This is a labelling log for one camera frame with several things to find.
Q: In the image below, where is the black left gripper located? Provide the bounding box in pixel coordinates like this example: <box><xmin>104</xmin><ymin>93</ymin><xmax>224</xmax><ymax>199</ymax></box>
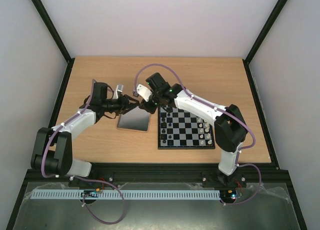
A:
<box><xmin>103</xmin><ymin>94</ymin><xmax>140</xmax><ymax>116</ymax></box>

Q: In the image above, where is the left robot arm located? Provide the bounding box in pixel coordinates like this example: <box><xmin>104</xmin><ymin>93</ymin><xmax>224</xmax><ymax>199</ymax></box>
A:
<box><xmin>30</xmin><ymin>80</ymin><xmax>140</xmax><ymax>178</ymax></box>

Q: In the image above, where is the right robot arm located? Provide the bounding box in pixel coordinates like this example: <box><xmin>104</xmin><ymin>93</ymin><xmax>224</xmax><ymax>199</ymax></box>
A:
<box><xmin>133</xmin><ymin>72</ymin><xmax>248</xmax><ymax>186</ymax></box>

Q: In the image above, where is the metal tray wooden rim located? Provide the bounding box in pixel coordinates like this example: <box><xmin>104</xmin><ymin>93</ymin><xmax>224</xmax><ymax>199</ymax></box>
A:
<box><xmin>117</xmin><ymin>107</ymin><xmax>151</xmax><ymax>132</ymax></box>

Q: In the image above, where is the black white chessboard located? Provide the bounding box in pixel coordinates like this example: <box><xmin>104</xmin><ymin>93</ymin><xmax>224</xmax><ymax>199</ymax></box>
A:
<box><xmin>157</xmin><ymin>106</ymin><xmax>216</xmax><ymax>149</ymax></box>

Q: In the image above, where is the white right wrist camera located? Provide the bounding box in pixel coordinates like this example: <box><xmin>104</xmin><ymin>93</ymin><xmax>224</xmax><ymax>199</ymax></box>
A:
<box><xmin>133</xmin><ymin>84</ymin><xmax>153</xmax><ymax>102</ymax></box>

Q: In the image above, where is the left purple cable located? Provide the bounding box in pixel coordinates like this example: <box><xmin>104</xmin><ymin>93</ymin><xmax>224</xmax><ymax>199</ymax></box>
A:
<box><xmin>40</xmin><ymin>79</ymin><xmax>126</xmax><ymax>225</ymax></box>

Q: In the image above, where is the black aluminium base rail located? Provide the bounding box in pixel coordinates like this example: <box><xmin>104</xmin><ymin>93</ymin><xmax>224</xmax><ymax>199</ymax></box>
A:
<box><xmin>24</xmin><ymin>162</ymin><xmax>293</xmax><ymax>188</ymax></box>

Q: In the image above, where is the white slotted cable duct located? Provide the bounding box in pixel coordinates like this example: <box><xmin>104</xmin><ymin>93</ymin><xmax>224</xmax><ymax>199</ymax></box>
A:
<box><xmin>30</xmin><ymin>190</ymin><xmax>220</xmax><ymax>201</ymax></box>

